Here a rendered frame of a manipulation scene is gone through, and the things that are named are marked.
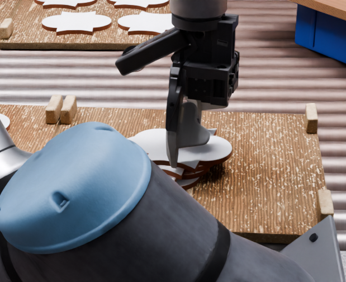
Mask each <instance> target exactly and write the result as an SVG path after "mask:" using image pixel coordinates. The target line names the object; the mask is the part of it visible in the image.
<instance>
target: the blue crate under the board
mask: <svg viewBox="0 0 346 282"><path fill-rule="evenodd" d="M296 4H297V3H296ZM295 43H296V44H298V45H301V46H303V47H306V48H308V49H311V50H313V51H316V52H318V53H320V54H323V55H326V56H328V57H331V58H333V59H336V60H338V61H341V62H343V63H346V20H342V19H341V18H337V17H334V16H331V15H329V14H326V13H323V12H320V11H317V10H314V9H312V8H308V7H306V6H303V5H300V4H297V17H296V32H295Z"/></svg>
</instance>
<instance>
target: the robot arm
mask: <svg viewBox="0 0 346 282"><path fill-rule="evenodd" d="M170 10H171V12H172V25H173V26H174V27H173V28H171V29H169V30H167V31H165V32H163V33H161V34H159V35H157V36H155V37H153V38H151V39H149V40H147V41H145V42H143V43H141V44H139V45H133V46H130V47H128V48H126V49H125V50H124V51H123V53H122V56H120V57H119V58H118V60H117V61H115V66H116V67H117V69H118V70H119V72H120V74H121V75H122V76H126V75H128V74H130V73H132V72H139V71H141V70H143V69H144V68H145V66H146V65H148V64H151V63H153V62H155V61H157V60H159V59H161V58H163V57H165V56H167V55H169V54H171V53H174V54H173V55H172V56H171V61H172V62H173V63H172V65H171V67H170V72H169V91H168V97H167V108H166V120H165V129H166V135H165V140H166V151H167V157H168V160H169V163H170V166H171V168H175V169H177V162H178V150H179V148H186V147H194V146H199V145H205V144H207V143H208V141H209V140H210V132H209V130H208V129H206V128H205V127H204V126H202V125H201V121H202V110H212V109H224V108H226V107H228V105H229V103H228V101H229V99H230V97H231V95H232V94H233V93H234V92H235V90H236V88H237V87H238V83H239V60H240V52H239V51H237V50H235V29H236V27H237V25H238V21H239V15H235V14H229V13H225V12H226V10H227V0H170ZM184 97H185V99H186V100H187V102H184V103H183V99H184ZM181 102H182V103H181ZM0 282H315V280H314V278H313V277H312V276H311V275H310V274H309V273H308V272H307V271H306V270H304V269H303V268H302V267H301V266H300V265H299V264H298V263H297V262H296V261H294V260H293V259H291V258H290V257H288V256H286V255H284V254H281V253H279V252H277V251H274V250H272V249H270V248H267V247H264V246H262V245H260V244H257V243H255V242H253V241H250V240H248V239H246V238H243V237H241V236H239V235H236V234H234V233H232V232H231V231H230V230H228V229H227V228H226V227H225V226H224V225H223V224H222V223H221V222H220V221H218V220H217V219H216V218H215V217H214V216H213V215H212V214H211V213H210V212H208V211H207V210H206V209H205V208H204V207H203V206H202V205H201V204H200V203H199V202H197V201H196V200H195V199H194V198H193V197H192V196H191V195H190V194H189V193H188V192H186V191H185V190H184V189H183V188H182V187H180V186H179V185H178V184H177V183H176V182H175V181H174V180H173V179H172V178H171V177H169V176H168V175H167V174H166V173H165V172H164V171H163V170H162V169H161V168H160V167H159V166H157V165H156V164H155V163H154V162H153V161H152V160H151V159H150V158H149V157H148V155H147V153H146V151H144V150H143V149H142V147H141V146H139V145H138V144H136V143H135V142H133V141H132V140H129V139H126V138H125V137H124V136H123V135H122V134H120V133H119V132H118V131H117V130H116V129H114V128H113V127H111V126H109V125H107V124H105V123H100V122H95V121H92V122H86V123H81V124H78V125H75V126H73V127H71V128H69V129H67V130H65V131H63V132H61V133H60V134H58V135H57V136H55V137H53V139H51V140H49V141H48V142H47V143H46V145H45V146H44V148H43V149H41V150H40V151H36V152H35V153H30V152H27V151H23V150H21V149H19V148H17V147H16V146H15V144H14V142H13V140H12V139H11V137H10V135H9V133H8V131H7V130H6V128H5V127H4V125H3V123H2V121H1V120H0Z"/></svg>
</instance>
